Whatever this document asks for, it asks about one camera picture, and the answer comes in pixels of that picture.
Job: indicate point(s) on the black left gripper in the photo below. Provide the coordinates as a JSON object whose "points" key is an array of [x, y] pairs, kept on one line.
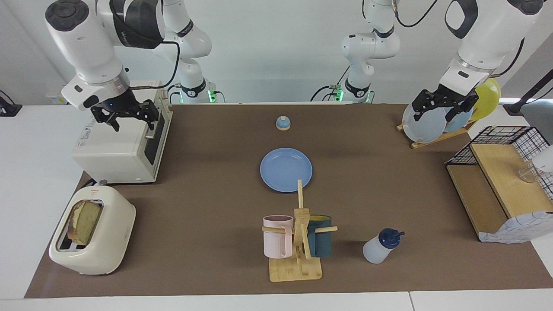
{"points": [[443, 98]]}

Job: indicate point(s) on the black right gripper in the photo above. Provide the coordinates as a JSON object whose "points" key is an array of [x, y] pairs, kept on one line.
{"points": [[119, 106]]}

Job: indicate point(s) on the toasted bread slice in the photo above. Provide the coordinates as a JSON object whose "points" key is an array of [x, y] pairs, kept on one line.
{"points": [[84, 222]]}

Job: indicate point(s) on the white bottle with blue cap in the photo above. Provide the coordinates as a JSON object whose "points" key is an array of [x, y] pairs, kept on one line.
{"points": [[376, 252]]}

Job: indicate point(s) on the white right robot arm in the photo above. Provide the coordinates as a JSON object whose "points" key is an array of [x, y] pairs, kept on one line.
{"points": [[86, 43]]}

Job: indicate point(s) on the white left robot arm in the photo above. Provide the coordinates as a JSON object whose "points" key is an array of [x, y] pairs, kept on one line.
{"points": [[484, 39]]}

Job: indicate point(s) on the light blue plate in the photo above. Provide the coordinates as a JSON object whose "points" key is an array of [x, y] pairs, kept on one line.
{"points": [[458, 123]]}

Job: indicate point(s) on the pale grey plate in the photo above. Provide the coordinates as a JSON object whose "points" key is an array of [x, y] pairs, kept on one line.
{"points": [[425, 129]]}

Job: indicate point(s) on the wooden plate rack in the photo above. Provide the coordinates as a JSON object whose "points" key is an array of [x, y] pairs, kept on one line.
{"points": [[436, 140]]}

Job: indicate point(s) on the yellow plate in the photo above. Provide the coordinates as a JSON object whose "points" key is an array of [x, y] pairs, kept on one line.
{"points": [[490, 97]]}

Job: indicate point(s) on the blue round plate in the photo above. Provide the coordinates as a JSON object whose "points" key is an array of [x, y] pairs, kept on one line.
{"points": [[285, 170]]}

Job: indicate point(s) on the white toaster oven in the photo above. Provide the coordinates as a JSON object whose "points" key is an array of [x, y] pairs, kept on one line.
{"points": [[116, 151]]}

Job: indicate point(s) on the black stand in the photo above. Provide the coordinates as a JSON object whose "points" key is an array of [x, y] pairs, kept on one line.
{"points": [[514, 107]]}

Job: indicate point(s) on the white socket box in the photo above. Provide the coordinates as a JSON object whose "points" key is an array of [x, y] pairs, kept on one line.
{"points": [[56, 99]]}

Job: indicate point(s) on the wooden shelf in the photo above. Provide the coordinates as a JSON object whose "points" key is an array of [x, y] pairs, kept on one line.
{"points": [[501, 181]]}

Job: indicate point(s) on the grey rounded object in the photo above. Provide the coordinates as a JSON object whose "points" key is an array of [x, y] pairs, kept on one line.
{"points": [[540, 114]]}

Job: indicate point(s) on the clear glass cup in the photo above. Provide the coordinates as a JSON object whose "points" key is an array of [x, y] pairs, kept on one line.
{"points": [[528, 175]]}

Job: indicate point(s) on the white rounded object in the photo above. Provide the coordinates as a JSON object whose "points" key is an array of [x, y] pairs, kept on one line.
{"points": [[545, 160]]}

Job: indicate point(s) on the brown table mat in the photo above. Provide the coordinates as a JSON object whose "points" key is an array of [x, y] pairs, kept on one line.
{"points": [[194, 216]]}

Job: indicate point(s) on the cream two-slot toaster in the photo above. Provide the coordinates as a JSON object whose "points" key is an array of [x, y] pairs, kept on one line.
{"points": [[108, 233]]}

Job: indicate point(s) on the black clamp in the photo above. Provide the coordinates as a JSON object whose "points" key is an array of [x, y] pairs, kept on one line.
{"points": [[8, 110]]}

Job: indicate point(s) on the small blue bell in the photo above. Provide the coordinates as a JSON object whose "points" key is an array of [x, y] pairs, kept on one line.
{"points": [[283, 124]]}

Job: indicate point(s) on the teal mug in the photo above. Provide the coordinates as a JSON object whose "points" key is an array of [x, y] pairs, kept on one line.
{"points": [[322, 242]]}

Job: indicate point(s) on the pink mug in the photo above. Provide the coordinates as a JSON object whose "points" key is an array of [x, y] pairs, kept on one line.
{"points": [[276, 242]]}

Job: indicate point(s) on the wooden mug rack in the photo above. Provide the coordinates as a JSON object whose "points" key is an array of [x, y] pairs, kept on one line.
{"points": [[296, 270]]}

